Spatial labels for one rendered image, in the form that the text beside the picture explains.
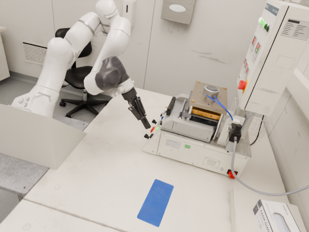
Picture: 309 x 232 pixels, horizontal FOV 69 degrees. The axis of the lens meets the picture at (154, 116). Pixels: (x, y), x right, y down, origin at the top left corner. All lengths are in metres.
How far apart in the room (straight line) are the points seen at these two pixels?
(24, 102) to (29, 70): 2.45
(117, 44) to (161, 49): 1.53
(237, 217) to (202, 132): 0.39
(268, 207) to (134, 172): 0.61
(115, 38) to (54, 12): 2.01
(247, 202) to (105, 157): 0.72
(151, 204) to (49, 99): 0.68
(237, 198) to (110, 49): 0.92
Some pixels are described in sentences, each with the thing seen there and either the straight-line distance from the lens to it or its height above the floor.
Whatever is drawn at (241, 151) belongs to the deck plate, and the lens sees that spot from 1.18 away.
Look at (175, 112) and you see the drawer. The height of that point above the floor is 0.97.
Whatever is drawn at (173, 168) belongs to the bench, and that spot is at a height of 0.75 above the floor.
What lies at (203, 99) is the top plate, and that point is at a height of 1.11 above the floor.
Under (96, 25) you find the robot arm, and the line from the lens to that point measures 1.31.
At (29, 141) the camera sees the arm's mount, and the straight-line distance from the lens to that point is 1.15.
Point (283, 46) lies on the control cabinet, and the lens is 0.97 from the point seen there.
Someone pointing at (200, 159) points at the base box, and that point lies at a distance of 1.21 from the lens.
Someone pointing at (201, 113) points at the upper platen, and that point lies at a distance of 1.13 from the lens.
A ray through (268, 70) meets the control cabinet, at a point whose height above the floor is 1.34.
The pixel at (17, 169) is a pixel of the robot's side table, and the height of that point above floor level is 0.75.
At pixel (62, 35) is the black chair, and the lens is 2.69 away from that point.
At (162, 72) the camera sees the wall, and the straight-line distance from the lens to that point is 2.73.
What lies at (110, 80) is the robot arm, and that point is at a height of 1.17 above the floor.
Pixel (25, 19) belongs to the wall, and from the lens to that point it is 3.39.
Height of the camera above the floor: 1.60
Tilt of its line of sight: 33 degrees down
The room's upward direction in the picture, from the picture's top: 10 degrees clockwise
